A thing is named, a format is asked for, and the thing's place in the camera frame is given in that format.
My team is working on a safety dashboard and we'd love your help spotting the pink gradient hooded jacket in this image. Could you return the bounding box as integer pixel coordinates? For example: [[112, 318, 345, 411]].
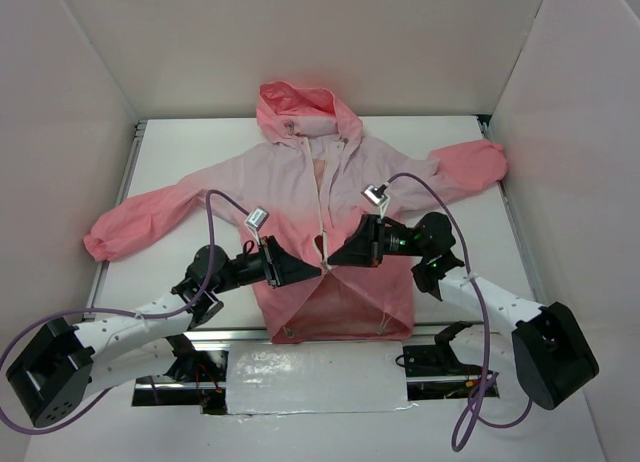
[[82, 80, 510, 342]]

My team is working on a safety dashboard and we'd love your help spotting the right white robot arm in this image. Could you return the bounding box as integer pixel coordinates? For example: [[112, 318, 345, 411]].
[[328, 212, 599, 410]]

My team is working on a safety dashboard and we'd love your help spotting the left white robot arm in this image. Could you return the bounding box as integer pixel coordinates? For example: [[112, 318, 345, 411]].
[[6, 236, 321, 434]]

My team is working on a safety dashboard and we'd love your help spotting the white foil-taped panel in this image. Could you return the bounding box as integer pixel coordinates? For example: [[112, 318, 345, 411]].
[[226, 341, 410, 415]]

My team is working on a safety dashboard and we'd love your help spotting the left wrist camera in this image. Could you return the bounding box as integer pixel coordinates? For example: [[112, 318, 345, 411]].
[[244, 207, 269, 231]]

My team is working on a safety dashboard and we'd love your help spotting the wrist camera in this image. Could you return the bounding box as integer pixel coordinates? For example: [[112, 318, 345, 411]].
[[362, 183, 389, 207], [244, 207, 269, 231]]

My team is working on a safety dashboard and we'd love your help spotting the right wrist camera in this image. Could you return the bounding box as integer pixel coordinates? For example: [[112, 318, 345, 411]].
[[362, 183, 389, 207]]

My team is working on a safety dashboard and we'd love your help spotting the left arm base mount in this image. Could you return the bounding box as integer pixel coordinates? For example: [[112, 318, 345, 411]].
[[132, 335, 229, 415]]

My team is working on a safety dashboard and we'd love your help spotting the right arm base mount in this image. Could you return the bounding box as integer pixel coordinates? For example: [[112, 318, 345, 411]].
[[395, 321, 481, 401]]

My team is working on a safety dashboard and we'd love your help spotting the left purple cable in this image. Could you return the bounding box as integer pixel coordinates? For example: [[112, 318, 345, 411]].
[[0, 189, 256, 436]]

